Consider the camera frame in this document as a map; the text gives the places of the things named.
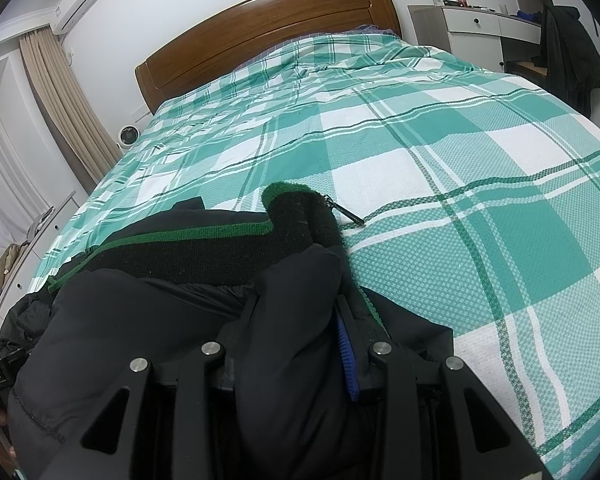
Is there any wooden chair seat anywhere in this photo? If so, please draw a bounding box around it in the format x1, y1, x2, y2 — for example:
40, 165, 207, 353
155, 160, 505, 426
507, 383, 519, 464
505, 57, 548, 78

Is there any small white round fan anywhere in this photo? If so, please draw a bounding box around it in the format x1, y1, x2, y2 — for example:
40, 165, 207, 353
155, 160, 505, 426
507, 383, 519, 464
117, 124, 140, 153

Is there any grey bedside cabinet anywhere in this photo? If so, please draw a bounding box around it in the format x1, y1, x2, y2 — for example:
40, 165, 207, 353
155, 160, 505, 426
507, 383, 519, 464
407, 4, 448, 51

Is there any blue striped pillow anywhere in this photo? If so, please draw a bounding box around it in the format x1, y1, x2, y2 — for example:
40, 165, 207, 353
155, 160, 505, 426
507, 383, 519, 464
340, 22, 396, 38

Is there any white sheer curtain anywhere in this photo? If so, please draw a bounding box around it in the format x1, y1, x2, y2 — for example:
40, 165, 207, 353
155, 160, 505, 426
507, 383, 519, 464
0, 102, 51, 271

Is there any white desk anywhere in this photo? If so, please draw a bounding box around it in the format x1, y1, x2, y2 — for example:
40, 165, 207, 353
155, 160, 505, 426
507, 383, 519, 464
442, 5, 546, 68

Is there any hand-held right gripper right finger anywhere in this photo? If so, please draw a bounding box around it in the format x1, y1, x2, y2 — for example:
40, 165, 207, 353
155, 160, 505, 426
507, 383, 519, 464
332, 300, 543, 480

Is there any beige curtain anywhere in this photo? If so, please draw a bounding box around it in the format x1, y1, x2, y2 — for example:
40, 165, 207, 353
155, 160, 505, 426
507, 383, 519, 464
19, 27, 123, 186

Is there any white long dresser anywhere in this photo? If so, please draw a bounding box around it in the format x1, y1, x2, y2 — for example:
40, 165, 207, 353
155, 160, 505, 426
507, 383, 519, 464
0, 190, 78, 331

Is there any wooden headboard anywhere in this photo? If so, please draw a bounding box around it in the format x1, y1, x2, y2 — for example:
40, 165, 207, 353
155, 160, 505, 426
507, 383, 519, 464
135, 0, 403, 116

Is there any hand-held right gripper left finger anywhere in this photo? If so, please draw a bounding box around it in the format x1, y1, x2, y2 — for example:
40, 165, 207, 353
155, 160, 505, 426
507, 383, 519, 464
40, 294, 258, 480

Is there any black puffer jacket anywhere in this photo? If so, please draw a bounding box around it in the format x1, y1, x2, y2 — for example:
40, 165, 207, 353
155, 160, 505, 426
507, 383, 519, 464
0, 180, 456, 480

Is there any green white plaid bed blanket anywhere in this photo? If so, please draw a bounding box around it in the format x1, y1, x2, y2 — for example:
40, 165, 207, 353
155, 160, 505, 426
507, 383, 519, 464
32, 32, 600, 471

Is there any dark hanging coat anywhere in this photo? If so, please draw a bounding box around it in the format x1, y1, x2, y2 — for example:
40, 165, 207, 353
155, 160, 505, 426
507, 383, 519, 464
537, 4, 600, 116

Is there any beige cloth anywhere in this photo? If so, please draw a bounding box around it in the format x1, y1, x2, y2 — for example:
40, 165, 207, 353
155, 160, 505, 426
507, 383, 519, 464
0, 242, 21, 291

